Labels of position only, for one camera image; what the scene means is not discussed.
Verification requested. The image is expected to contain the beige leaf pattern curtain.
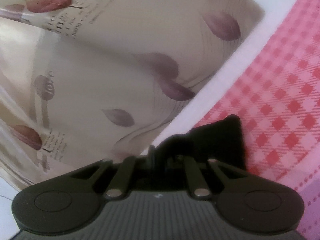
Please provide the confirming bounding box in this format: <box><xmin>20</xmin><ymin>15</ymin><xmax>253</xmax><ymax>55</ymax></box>
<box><xmin>1</xmin><ymin>0</ymin><xmax>264</xmax><ymax>190</ymax></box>

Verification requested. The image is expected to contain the black printed small shirt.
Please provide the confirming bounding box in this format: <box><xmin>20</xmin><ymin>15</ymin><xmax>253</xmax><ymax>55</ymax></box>
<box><xmin>131</xmin><ymin>115</ymin><xmax>246</xmax><ymax>191</ymax></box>

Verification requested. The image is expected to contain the pink checked bed sheet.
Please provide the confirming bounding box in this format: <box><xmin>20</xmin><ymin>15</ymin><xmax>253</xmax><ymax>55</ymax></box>
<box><xmin>139</xmin><ymin>0</ymin><xmax>320</xmax><ymax>240</ymax></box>

